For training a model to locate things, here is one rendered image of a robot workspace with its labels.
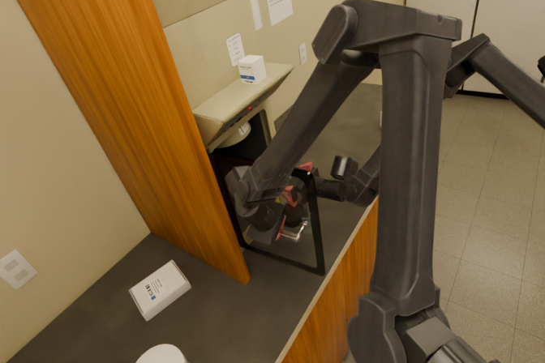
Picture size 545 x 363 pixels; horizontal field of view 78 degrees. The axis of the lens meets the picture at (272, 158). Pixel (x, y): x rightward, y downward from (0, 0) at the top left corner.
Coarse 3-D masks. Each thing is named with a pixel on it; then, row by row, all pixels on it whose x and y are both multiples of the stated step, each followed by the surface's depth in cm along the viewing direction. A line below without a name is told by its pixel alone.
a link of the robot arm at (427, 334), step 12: (420, 312) 41; (396, 324) 38; (408, 324) 39; (420, 324) 38; (432, 324) 38; (444, 324) 38; (408, 336) 36; (420, 336) 36; (432, 336) 37; (444, 336) 37; (456, 336) 37; (408, 348) 37; (420, 348) 35; (432, 348) 35; (408, 360) 37; (420, 360) 35
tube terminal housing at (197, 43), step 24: (240, 0) 89; (192, 24) 78; (216, 24) 84; (240, 24) 91; (192, 48) 80; (216, 48) 86; (192, 72) 82; (216, 72) 88; (192, 96) 83; (240, 120) 100; (264, 120) 115; (216, 144) 94
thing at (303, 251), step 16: (224, 160) 88; (240, 160) 85; (224, 176) 93; (304, 176) 77; (288, 192) 83; (304, 192) 80; (288, 208) 87; (304, 208) 84; (240, 224) 104; (288, 224) 92; (288, 240) 96; (304, 240) 92; (320, 240) 89; (272, 256) 106; (288, 256) 102; (304, 256) 97; (320, 256) 93; (320, 272) 98
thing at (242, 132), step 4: (244, 124) 107; (248, 124) 110; (240, 128) 105; (244, 128) 106; (248, 128) 108; (236, 132) 104; (240, 132) 105; (244, 132) 106; (248, 132) 108; (232, 136) 104; (236, 136) 104; (240, 136) 105; (244, 136) 106; (224, 140) 103; (228, 140) 103; (232, 140) 104; (236, 140) 104; (240, 140) 105; (220, 144) 103; (224, 144) 103; (228, 144) 104; (232, 144) 104
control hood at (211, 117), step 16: (272, 64) 99; (240, 80) 94; (272, 80) 90; (224, 96) 87; (240, 96) 85; (256, 96) 86; (192, 112) 83; (208, 112) 82; (224, 112) 80; (240, 112) 84; (208, 128) 82; (208, 144) 87
